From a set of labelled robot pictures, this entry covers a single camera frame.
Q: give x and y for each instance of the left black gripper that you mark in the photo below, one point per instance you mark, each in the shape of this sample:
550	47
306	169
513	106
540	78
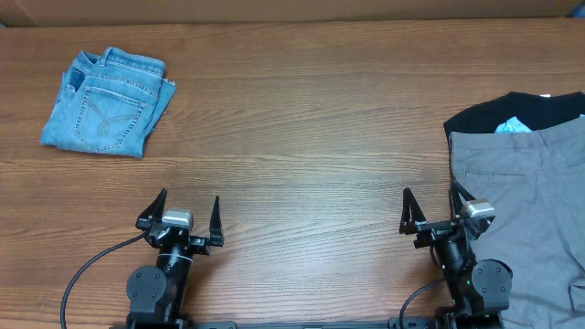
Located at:
202	244

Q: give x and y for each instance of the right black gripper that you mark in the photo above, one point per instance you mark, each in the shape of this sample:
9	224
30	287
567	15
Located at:
413	222

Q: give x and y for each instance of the grey cotton shorts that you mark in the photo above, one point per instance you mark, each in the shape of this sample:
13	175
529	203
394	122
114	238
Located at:
535	181

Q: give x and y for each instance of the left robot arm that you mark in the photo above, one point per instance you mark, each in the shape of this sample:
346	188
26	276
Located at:
156	292

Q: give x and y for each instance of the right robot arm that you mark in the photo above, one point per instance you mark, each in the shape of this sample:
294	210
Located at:
479	289

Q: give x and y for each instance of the light blue shirt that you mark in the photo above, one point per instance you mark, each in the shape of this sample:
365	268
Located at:
512	125

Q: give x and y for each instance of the folded blue denim jeans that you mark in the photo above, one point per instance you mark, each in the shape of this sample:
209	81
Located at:
109	104

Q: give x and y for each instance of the black t-shirt underneath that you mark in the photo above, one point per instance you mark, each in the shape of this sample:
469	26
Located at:
534	111

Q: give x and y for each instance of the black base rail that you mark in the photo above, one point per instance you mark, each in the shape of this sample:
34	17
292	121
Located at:
311	325

